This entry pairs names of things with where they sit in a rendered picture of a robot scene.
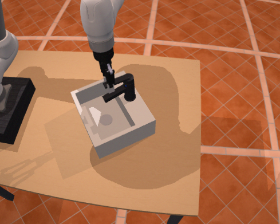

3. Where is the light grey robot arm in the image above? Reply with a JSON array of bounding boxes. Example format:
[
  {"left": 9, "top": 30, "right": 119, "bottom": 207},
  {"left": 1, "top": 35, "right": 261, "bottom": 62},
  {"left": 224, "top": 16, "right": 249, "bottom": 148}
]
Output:
[{"left": 0, "top": 0, "right": 125, "bottom": 112}]

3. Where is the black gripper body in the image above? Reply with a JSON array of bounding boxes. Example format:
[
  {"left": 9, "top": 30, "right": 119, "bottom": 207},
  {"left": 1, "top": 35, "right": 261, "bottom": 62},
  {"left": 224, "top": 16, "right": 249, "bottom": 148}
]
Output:
[{"left": 93, "top": 48, "right": 114, "bottom": 69}]

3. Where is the white square sink basin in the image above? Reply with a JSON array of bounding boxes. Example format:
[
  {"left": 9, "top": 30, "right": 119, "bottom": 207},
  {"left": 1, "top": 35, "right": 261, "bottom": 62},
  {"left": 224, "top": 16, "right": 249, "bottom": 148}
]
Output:
[{"left": 71, "top": 79, "right": 156, "bottom": 159}]

